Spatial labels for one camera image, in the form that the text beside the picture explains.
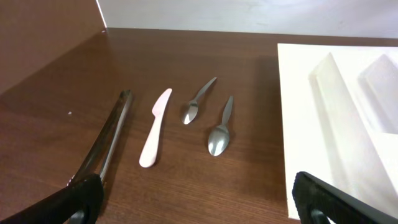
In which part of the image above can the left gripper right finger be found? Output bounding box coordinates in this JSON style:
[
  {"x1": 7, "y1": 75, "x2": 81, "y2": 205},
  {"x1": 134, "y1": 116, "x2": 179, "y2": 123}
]
[{"x1": 292, "y1": 172, "x2": 397, "y2": 224}]

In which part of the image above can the steel table knife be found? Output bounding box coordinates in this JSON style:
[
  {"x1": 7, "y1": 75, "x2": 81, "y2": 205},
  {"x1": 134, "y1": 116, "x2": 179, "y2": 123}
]
[
  {"x1": 99, "y1": 90, "x2": 133, "y2": 184},
  {"x1": 67, "y1": 98, "x2": 121, "y2": 185}
]

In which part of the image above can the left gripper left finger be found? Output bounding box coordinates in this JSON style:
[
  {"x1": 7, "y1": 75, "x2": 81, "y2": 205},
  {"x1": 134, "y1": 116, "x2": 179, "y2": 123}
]
[{"x1": 1, "y1": 174, "x2": 104, "y2": 224}]

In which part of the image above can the small steel teaspoon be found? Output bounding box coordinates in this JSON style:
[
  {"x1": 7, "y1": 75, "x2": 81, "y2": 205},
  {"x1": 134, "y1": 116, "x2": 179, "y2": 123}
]
[
  {"x1": 208, "y1": 96, "x2": 234, "y2": 156},
  {"x1": 181, "y1": 77, "x2": 217, "y2": 124}
]

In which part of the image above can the pink plastic knife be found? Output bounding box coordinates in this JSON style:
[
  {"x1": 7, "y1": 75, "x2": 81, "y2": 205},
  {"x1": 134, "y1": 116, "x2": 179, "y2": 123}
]
[{"x1": 139, "y1": 88, "x2": 172, "y2": 168}]

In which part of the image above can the white plastic cutlery tray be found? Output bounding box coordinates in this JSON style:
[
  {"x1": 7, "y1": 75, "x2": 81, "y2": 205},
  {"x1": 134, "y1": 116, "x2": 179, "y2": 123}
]
[{"x1": 277, "y1": 44, "x2": 397, "y2": 219}]

